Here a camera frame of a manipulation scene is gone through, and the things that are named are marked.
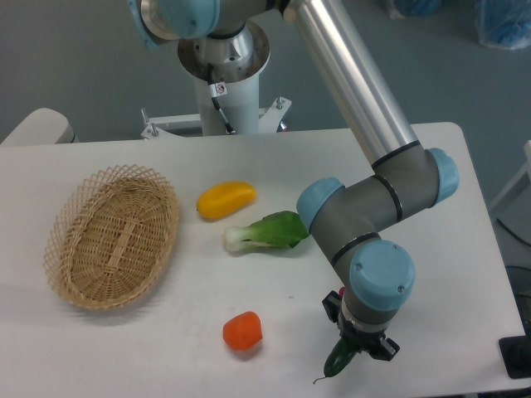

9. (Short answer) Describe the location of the orange persimmon fruit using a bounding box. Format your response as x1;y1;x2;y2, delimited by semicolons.
222;311;263;351

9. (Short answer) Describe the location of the white chair back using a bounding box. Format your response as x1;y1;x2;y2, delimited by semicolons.
1;108;80;148

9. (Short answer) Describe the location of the woven wicker basket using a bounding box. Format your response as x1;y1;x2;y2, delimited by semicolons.
43;165;179;310

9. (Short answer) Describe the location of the yellow mango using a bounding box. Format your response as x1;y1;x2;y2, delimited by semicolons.
196;181;257;220

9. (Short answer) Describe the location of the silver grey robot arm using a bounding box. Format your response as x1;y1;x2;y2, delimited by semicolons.
129;1;459;363

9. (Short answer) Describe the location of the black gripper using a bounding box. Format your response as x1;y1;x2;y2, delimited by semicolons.
322;290;400;360

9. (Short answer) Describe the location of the blue plastic bag left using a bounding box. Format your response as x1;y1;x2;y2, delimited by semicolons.
384;0;443;18

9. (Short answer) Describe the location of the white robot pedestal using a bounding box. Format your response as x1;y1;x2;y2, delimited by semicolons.
141;21;292;139

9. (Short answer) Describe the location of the blue plastic bag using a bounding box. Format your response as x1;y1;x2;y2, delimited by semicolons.
384;0;443;18
475;0;530;50

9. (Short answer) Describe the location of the black device at right edge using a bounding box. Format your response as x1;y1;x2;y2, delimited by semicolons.
499;265;530;379

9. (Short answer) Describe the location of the white furniture frame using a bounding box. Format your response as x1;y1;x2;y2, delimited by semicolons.
488;140;530;214

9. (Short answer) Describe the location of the green cucumber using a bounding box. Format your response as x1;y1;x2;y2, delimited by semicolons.
313;337;359;385

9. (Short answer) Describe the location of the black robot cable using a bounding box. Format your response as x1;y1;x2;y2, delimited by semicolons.
206;62;236;135

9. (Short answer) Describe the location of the green bok choy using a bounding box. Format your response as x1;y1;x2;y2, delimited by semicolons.
222;211;309;252

